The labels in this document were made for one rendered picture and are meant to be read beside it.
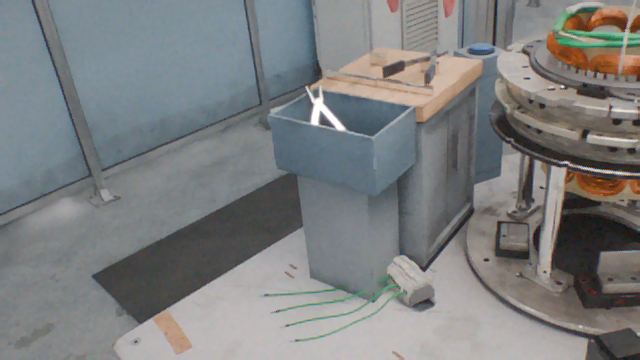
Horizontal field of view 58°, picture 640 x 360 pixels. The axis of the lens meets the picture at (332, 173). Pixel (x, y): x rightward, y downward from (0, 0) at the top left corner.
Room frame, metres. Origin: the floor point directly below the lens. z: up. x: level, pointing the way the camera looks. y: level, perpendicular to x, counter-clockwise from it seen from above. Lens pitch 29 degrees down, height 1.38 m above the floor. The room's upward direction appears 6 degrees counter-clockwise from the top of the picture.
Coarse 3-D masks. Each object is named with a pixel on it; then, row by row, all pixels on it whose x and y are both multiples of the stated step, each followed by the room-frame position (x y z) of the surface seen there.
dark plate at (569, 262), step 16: (576, 224) 0.80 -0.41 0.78; (592, 224) 0.79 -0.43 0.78; (608, 224) 0.79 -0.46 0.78; (560, 240) 0.76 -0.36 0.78; (576, 240) 0.76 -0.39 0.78; (592, 240) 0.75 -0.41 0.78; (608, 240) 0.75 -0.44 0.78; (624, 240) 0.74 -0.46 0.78; (560, 256) 0.72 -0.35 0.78; (576, 256) 0.72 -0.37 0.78; (592, 256) 0.71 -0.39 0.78; (576, 272) 0.68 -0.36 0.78
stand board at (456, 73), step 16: (384, 48) 0.97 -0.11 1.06; (352, 64) 0.90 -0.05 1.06; (368, 64) 0.90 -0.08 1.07; (416, 64) 0.87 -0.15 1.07; (448, 64) 0.86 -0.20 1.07; (464, 64) 0.85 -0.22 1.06; (480, 64) 0.86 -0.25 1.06; (336, 80) 0.84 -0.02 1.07; (400, 80) 0.81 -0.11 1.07; (416, 80) 0.81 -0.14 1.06; (448, 80) 0.79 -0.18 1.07; (464, 80) 0.81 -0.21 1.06; (368, 96) 0.76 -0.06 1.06; (384, 96) 0.76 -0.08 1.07; (400, 96) 0.75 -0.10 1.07; (416, 96) 0.75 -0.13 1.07; (448, 96) 0.77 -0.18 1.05; (416, 112) 0.71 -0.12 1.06; (432, 112) 0.73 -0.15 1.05
